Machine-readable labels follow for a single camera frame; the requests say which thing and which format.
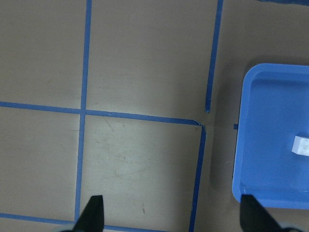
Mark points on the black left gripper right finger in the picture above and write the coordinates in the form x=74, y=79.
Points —
x=254, y=217

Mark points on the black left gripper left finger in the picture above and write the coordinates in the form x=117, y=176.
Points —
x=92, y=217

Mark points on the white block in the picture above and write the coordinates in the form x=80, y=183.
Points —
x=301, y=146

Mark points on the blue plastic tray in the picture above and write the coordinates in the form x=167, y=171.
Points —
x=274, y=109

